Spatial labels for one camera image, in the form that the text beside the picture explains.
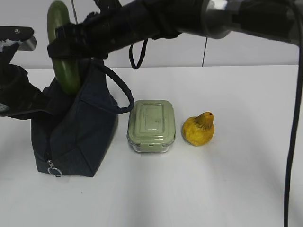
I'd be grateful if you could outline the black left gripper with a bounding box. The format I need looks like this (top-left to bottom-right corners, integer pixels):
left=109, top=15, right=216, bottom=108
left=14, top=82, right=59, bottom=118

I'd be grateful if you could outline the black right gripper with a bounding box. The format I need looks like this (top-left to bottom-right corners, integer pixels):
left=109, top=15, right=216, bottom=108
left=47, top=22, right=108, bottom=59

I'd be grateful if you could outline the green cucumber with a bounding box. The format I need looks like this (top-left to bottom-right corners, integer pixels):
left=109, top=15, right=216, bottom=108
left=47, top=0, right=81, bottom=95

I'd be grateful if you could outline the dark blue lunch bag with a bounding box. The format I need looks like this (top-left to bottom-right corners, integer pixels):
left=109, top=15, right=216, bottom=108
left=31, top=59, right=134, bottom=177

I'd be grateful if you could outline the green lid glass container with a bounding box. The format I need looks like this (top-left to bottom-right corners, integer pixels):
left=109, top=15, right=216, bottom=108
left=127, top=100, right=176, bottom=153

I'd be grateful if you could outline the yellow pear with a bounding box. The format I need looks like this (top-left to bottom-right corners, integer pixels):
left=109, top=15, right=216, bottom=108
left=182, top=112, right=215, bottom=146

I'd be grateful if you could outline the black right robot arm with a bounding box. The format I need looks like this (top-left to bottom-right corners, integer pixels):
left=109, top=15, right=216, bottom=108
left=47, top=0, right=303, bottom=59

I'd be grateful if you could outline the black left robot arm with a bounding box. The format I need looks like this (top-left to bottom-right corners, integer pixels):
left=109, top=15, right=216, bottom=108
left=0, top=64, right=60, bottom=120

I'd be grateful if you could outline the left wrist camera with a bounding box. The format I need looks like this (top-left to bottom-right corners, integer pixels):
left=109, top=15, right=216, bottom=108
left=0, top=26, right=37, bottom=52

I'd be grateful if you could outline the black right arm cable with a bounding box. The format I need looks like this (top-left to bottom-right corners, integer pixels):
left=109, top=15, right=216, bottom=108
left=129, top=0, right=303, bottom=227

